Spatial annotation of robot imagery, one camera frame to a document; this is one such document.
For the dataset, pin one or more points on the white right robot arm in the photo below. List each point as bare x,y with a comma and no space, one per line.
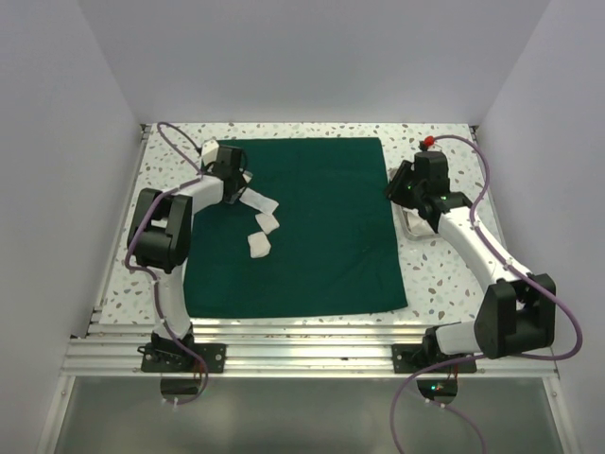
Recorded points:
515,316

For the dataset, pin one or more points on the green surgical cloth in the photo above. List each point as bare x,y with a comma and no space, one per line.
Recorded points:
334,253

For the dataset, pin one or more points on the aluminium rail frame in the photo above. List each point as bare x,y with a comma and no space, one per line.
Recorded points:
308,385

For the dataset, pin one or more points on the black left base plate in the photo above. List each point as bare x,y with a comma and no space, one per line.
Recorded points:
177,361

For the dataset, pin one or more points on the white printed paper packet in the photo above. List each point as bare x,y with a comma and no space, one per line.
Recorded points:
258,202

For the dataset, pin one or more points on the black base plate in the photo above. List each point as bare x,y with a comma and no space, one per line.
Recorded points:
411,358
177,361

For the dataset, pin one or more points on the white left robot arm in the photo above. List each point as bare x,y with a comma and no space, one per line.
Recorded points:
160,234

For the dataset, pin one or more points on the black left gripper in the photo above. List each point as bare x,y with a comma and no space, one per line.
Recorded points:
241,183

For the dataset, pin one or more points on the clear bag with gloves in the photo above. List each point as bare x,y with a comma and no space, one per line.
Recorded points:
247,176

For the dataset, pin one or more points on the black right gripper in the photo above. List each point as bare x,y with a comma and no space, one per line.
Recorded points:
393,190

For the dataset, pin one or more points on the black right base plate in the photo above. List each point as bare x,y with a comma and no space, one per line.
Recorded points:
411,358

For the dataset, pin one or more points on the stainless steel tray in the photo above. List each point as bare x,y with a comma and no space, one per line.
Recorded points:
417,215

